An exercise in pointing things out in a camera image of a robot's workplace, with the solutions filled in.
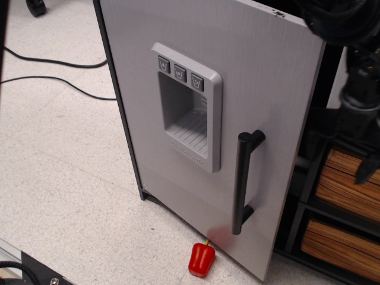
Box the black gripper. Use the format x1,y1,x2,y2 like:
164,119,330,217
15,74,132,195
308,103,379,184

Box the black fridge door handle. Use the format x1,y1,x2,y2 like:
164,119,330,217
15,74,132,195
231,129,265,236

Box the grey toy fridge door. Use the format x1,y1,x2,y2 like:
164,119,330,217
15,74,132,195
94,1,324,280

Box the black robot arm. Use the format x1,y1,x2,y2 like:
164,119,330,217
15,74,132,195
297,1,379,185

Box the dark grey fridge cabinet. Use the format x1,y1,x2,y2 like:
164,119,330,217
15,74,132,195
92,0,380,285

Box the white countertop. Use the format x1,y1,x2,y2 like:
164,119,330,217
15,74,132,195
327,47,348,109

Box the red toy bell pepper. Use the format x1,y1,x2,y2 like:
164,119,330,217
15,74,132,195
188,239,216,278

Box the grey water dispenser panel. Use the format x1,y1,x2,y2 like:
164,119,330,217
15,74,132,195
151,42,223,173

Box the black caster wheel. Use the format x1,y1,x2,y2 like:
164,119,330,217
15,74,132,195
26,0,47,17

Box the lower black floor cable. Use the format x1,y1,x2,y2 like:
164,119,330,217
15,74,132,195
0,75,117,101

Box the black floor cable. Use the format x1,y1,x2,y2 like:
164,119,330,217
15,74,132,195
0,75,117,101
2,46,108,69

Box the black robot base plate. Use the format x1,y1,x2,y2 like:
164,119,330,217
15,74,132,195
0,251,75,285

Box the upper black floor cable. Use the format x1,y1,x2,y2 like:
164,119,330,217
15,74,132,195
2,46,108,69

